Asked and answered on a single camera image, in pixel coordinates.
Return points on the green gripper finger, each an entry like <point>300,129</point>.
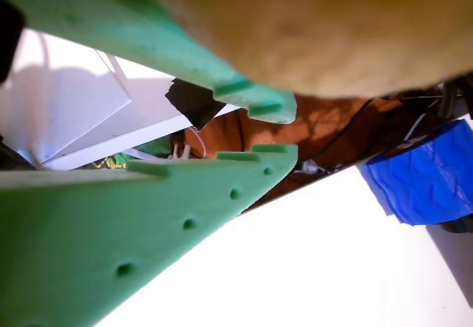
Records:
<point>92,9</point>
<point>92,238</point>

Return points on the yellow-brown toy fruit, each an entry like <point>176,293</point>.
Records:
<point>314,27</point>

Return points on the white paper sheet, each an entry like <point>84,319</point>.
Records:
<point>74,101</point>

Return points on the black tape piece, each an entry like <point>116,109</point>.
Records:
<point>192,105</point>

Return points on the blue ribbed rover wheel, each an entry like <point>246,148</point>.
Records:
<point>425,179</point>

